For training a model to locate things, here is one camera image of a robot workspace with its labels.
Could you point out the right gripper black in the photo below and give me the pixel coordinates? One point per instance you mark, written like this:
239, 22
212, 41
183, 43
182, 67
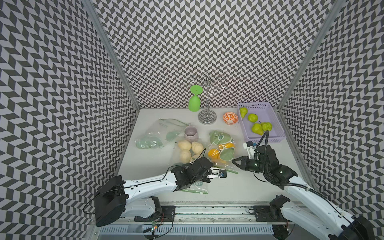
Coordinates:
244, 162

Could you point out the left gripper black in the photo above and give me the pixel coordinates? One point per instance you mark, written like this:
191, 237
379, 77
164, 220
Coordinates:
206, 179

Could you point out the zip bag with orange fruit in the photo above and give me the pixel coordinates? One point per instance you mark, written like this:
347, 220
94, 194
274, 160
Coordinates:
222, 150

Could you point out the green pear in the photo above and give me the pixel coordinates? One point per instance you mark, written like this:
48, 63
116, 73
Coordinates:
257, 129
243, 112
266, 126
253, 118

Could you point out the zip bag with green pears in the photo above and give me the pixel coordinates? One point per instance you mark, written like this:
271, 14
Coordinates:
160, 134

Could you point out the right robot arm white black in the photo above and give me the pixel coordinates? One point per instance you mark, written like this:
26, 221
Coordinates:
324, 219

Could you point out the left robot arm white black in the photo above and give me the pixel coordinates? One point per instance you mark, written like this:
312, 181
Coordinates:
137, 198

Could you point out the zip bag with beige fruit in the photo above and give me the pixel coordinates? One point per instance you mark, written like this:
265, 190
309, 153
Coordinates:
185, 152

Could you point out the lilac mug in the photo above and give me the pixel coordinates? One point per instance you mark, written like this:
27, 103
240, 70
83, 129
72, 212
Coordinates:
191, 133

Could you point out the orange patterned small bowl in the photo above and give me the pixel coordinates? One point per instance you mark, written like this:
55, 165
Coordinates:
230, 118

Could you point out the purple plastic basket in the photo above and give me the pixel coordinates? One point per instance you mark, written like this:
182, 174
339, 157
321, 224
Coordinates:
265, 113

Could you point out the chrome mug tree stand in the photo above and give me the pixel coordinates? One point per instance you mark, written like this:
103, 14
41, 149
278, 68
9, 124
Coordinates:
207, 116

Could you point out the green plastic goblet upside down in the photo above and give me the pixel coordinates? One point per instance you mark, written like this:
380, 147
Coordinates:
195, 102

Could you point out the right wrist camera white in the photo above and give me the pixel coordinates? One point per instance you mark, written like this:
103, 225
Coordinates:
250, 148

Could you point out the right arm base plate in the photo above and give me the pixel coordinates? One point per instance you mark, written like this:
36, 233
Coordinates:
265, 213

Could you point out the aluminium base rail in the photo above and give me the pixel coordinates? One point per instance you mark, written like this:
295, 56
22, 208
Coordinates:
211, 221

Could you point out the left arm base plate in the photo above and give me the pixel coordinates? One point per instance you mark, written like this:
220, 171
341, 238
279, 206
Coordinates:
167, 214

